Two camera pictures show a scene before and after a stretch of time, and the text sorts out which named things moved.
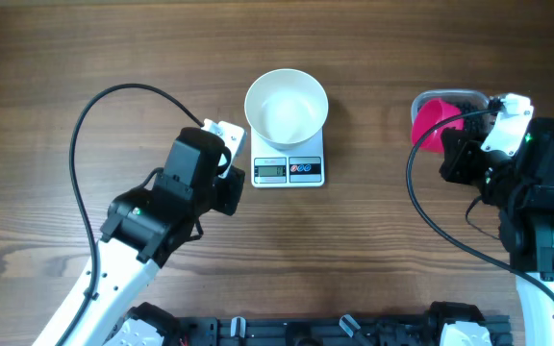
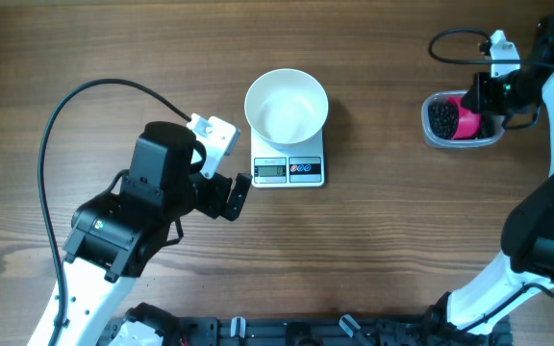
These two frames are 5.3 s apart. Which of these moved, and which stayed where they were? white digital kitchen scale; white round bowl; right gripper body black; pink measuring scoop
Moved: pink measuring scoop; right gripper body black
Stayed: white round bowl; white digital kitchen scale
